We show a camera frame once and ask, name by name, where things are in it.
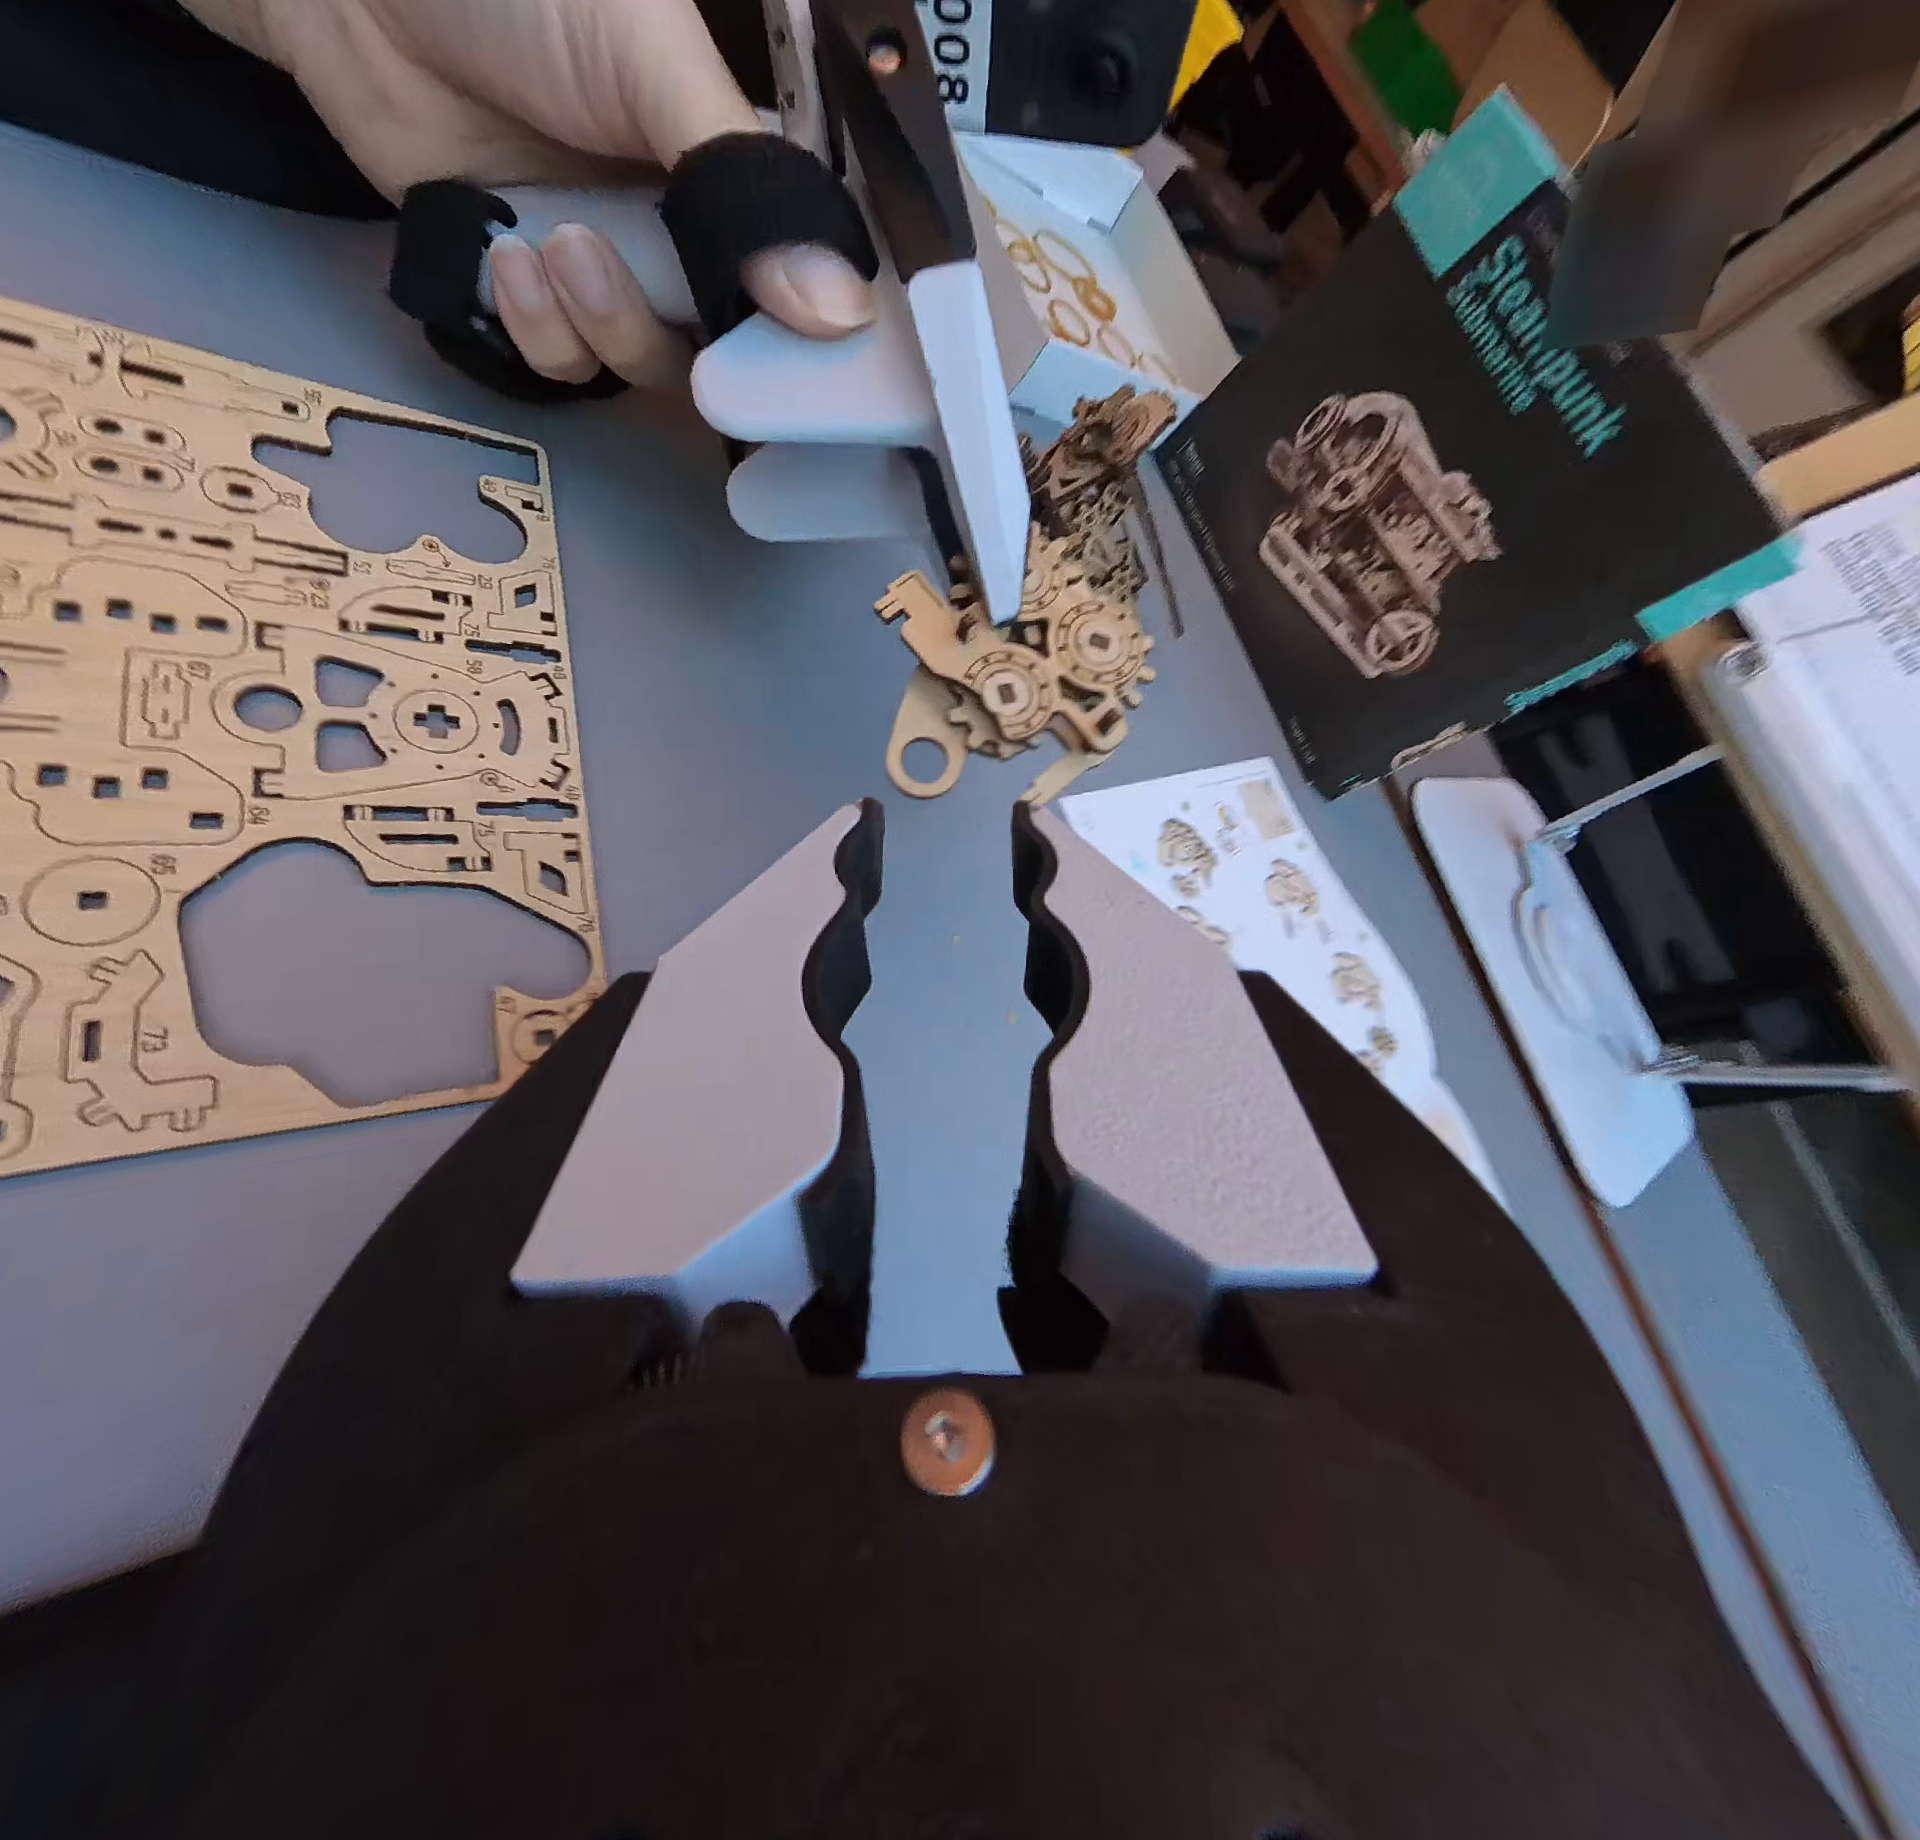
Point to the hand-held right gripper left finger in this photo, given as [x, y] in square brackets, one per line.
[705, 1121]

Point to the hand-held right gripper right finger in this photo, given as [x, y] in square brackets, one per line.
[1200, 1121]

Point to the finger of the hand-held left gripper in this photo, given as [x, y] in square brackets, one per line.
[976, 416]

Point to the wooden gear assembly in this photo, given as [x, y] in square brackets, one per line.
[1020, 684]

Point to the laser-cut wooden parts sheet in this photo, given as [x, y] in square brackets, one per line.
[227, 745]

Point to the grey desk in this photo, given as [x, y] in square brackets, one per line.
[930, 1046]

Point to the person's left hand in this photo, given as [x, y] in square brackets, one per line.
[481, 39]

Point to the small wooden mechanical model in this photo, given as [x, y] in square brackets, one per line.
[1101, 459]

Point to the white cardboard box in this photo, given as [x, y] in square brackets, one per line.
[1110, 356]

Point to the pile of tan rubber bands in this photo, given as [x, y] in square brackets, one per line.
[1074, 280]

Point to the white instruction booklet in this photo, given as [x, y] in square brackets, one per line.
[1275, 880]

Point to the stack of yellow plastic bins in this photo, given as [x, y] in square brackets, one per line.
[1209, 25]

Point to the black puzzle kit box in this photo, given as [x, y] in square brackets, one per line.
[1427, 520]

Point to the black cushioned pad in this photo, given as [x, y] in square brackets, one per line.
[152, 114]

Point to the printed instruction sheet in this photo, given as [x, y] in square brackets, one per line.
[1862, 640]

